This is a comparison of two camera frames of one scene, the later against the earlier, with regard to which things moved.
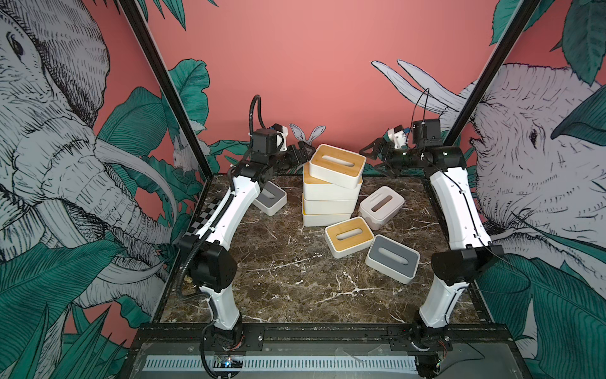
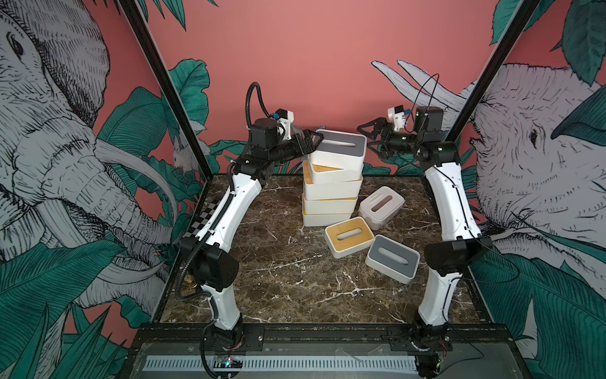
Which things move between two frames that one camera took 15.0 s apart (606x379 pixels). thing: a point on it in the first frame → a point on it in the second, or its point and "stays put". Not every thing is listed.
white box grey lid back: x=271 y=199 → x=340 y=150
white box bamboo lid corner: x=315 y=189 stays put
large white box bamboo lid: x=328 y=206 stays put
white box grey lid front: x=393 y=258 stays put
